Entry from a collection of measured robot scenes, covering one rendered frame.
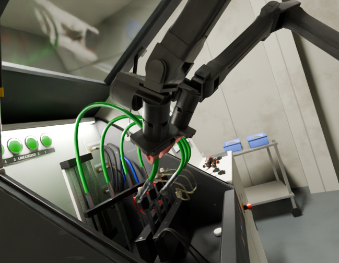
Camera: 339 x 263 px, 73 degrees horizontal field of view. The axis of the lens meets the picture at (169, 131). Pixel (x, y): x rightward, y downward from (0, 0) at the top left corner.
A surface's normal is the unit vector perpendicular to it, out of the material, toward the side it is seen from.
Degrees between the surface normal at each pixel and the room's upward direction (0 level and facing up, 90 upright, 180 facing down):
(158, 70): 93
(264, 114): 90
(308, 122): 90
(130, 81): 93
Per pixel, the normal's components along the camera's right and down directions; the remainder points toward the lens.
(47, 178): 0.91, -0.29
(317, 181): -0.41, 0.15
